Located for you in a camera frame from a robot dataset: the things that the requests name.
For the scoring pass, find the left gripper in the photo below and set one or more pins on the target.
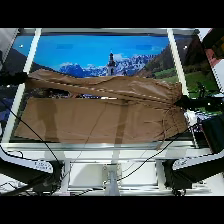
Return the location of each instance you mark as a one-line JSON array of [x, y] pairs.
[[19, 78]]

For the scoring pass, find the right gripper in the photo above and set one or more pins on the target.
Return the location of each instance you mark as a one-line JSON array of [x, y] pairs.
[[186, 102]]

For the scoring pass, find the brown pants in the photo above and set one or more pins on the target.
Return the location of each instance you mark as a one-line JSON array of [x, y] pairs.
[[83, 120]]

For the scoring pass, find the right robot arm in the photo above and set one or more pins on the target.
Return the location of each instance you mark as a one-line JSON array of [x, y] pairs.
[[200, 166]]

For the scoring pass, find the black garment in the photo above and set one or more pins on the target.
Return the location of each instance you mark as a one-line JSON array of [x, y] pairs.
[[215, 133]]

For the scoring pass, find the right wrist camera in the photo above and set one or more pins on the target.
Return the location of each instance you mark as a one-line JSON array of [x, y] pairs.
[[202, 90]]

